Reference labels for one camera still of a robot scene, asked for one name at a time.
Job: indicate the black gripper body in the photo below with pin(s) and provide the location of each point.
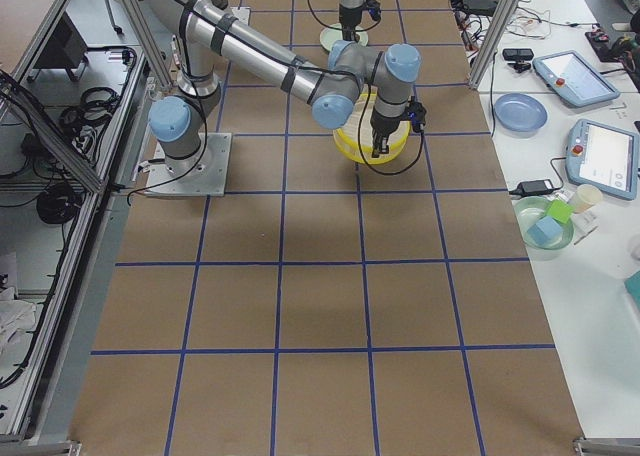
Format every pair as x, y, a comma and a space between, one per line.
383, 124

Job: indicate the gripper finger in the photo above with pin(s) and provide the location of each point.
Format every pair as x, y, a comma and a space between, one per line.
384, 147
376, 146

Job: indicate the yellow steamer layer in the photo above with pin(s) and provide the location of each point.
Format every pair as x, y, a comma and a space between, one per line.
354, 154
357, 130

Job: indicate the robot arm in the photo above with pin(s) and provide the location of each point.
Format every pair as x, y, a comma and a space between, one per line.
206, 28
350, 16

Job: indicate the light green plate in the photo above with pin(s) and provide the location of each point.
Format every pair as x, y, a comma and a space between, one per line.
329, 36

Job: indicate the blue plate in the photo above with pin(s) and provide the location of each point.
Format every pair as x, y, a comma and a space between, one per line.
520, 113

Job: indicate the black webcam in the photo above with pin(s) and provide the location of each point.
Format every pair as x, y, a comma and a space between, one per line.
518, 59

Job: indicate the black power adapter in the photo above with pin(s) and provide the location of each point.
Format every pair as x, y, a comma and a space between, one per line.
534, 188

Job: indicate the green bowl with blocks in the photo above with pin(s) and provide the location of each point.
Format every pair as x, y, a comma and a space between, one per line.
528, 211

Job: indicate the blue foam block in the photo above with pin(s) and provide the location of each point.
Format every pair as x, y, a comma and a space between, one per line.
544, 231

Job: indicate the green foam block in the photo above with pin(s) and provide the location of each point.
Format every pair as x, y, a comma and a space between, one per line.
559, 210

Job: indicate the far teach pendant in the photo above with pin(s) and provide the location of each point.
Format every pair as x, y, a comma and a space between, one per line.
573, 79

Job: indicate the teach pendant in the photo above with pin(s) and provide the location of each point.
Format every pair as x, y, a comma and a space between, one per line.
573, 79
604, 156

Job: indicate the paper cup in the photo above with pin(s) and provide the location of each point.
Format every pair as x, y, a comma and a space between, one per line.
585, 197

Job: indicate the near teach pendant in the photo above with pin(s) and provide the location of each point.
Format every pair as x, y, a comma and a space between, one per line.
604, 156

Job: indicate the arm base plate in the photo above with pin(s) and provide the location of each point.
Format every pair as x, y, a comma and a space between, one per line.
203, 174

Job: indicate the aluminium frame post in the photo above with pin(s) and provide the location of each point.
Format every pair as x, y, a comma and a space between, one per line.
484, 58

